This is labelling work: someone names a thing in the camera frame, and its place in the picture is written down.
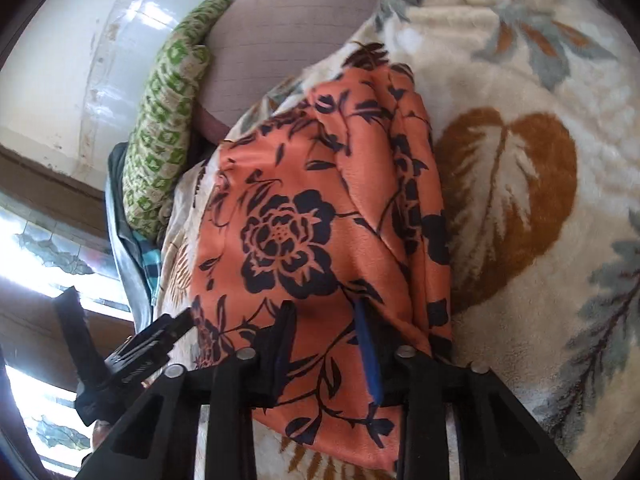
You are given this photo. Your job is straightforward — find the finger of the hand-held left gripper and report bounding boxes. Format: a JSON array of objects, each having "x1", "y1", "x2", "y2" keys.
[
  {"x1": 52, "y1": 286, "x2": 101, "y2": 386},
  {"x1": 145, "y1": 309, "x2": 193, "y2": 346}
]

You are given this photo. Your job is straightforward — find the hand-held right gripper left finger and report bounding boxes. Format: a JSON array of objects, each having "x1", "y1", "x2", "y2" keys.
[{"x1": 80, "y1": 302, "x2": 297, "y2": 480}]

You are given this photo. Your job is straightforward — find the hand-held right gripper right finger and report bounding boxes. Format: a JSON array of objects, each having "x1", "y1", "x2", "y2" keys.
[{"x1": 354, "y1": 300, "x2": 583, "y2": 480}]

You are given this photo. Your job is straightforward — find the orange floral garment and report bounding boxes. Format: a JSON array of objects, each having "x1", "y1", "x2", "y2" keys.
[{"x1": 190, "y1": 62, "x2": 453, "y2": 471}]

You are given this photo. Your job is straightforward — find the wooden door with leaded glass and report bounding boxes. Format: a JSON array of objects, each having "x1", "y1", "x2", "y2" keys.
[{"x1": 0, "y1": 145, "x2": 136, "y2": 480}]

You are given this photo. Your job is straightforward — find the teal striped cloth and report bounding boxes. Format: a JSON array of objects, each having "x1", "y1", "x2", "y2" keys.
[{"x1": 140, "y1": 245, "x2": 163, "y2": 301}]

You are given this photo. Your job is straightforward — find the green checkered pillow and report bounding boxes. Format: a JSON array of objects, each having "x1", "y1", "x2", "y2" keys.
[{"x1": 122, "y1": 0, "x2": 235, "y2": 238}]

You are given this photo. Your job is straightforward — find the leaf printed bed blanket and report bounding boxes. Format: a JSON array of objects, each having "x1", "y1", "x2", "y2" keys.
[{"x1": 160, "y1": 0, "x2": 640, "y2": 480}]

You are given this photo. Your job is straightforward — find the mauve pillow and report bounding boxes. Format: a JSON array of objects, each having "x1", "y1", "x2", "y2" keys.
[{"x1": 192, "y1": 0, "x2": 426, "y2": 143}]

